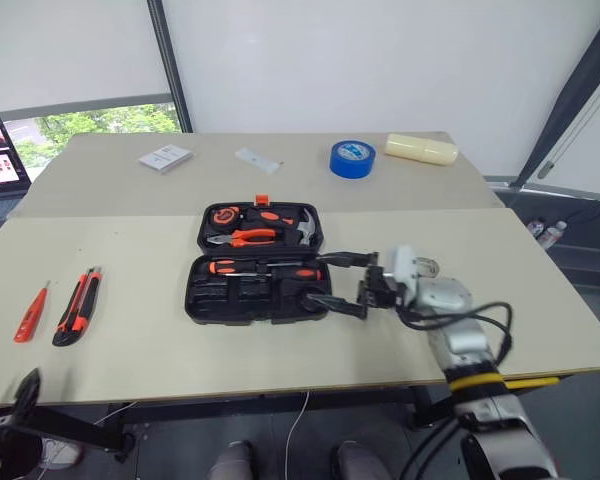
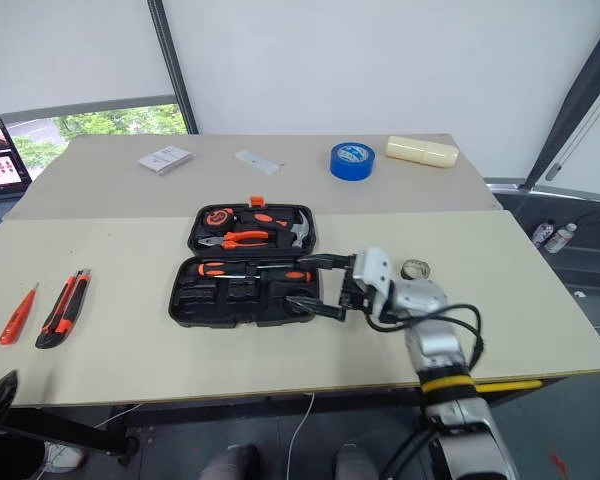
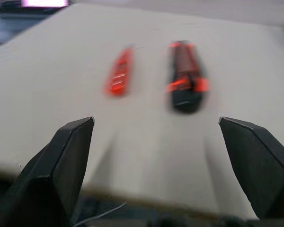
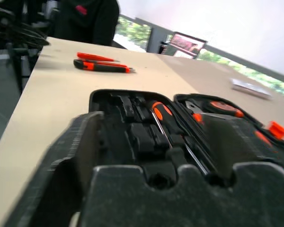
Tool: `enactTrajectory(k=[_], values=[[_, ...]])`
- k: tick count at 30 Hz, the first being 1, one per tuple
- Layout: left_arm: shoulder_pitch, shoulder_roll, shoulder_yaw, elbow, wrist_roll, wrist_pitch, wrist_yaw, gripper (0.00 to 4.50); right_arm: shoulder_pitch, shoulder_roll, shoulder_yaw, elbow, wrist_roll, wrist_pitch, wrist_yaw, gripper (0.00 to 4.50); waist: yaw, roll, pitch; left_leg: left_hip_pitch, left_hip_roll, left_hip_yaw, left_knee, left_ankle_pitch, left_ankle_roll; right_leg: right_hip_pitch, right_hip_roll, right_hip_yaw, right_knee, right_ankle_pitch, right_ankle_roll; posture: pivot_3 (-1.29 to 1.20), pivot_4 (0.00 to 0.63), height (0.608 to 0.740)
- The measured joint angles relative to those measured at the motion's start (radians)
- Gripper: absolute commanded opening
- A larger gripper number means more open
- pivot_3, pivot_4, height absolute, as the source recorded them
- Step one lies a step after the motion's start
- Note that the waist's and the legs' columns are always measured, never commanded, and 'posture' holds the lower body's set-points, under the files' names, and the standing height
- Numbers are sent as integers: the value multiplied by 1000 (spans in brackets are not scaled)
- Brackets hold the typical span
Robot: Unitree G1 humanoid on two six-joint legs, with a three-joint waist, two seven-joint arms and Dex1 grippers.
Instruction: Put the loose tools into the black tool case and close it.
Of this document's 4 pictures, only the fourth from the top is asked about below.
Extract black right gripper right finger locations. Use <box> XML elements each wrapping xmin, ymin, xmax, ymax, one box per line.
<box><xmin>206</xmin><ymin>116</ymin><xmax>283</xmax><ymax>174</ymax></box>

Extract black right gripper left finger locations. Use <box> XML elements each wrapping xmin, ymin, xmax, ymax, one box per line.
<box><xmin>4</xmin><ymin>110</ymin><xmax>107</xmax><ymax>227</ymax></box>

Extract black plastic tool case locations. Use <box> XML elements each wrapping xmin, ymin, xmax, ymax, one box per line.
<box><xmin>88</xmin><ymin>88</ymin><xmax>284</xmax><ymax>188</ymax></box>

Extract slim orange hand tool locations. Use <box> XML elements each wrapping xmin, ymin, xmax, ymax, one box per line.
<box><xmin>76</xmin><ymin>52</ymin><xmax>120</xmax><ymax>63</ymax></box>

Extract orange black tape measure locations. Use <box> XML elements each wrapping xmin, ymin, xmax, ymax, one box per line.
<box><xmin>203</xmin><ymin>100</ymin><xmax>245</xmax><ymax>119</ymax></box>

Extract silver pliers with orange grip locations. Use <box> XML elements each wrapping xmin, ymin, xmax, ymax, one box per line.
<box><xmin>185</xmin><ymin>100</ymin><xmax>204</xmax><ymax>123</ymax></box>

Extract flat silver white packet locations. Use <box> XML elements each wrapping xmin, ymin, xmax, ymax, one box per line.
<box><xmin>229</xmin><ymin>77</ymin><xmax>273</xmax><ymax>100</ymax></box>

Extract orange black screwdriver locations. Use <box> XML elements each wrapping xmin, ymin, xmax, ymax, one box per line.
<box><xmin>150</xmin><ymin>100</ymin><xmax>210</xmax><ymax>177</ymax></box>

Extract orange black utility knife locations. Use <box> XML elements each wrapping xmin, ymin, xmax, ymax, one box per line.
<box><xmin>73</xmin><ymin>59</ymin><xmax>136</xmax><ymax>74</ymax></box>

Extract framed screen with red picture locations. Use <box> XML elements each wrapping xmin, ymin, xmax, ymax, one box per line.
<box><xmin>169</xmin><ymin>31</ymin><xmax>208</xmax><ymax>60</ymax></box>

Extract black office chair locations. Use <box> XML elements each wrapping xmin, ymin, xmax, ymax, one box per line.
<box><xmin>0</xmin><ymin>0</ymin><xmax>51</xmax><ymax>71</ymax></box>

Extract person in black clothing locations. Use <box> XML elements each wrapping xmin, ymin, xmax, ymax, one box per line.
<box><xmin>53</xmin><ymin>0</ymin><xmax>120</xmax><ymax>47</ymax></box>

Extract orange handled tool in case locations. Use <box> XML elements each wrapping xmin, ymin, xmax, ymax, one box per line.
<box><xmin>254</xmin><ymin>130</ymin><xmax>273</xmax><ymax>148</ymax></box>

